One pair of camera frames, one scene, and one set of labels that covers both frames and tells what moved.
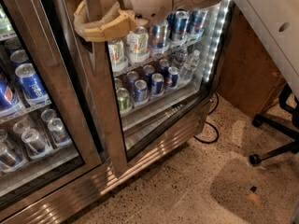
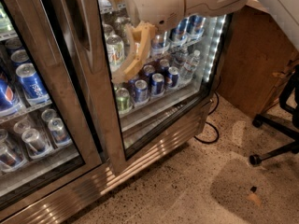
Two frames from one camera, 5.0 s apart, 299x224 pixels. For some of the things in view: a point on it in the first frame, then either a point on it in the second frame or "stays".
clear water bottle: (191, 64) stays
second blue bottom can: (158, 84) stays
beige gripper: (149, 0) to (154, 4)
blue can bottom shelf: (140, 90) stays
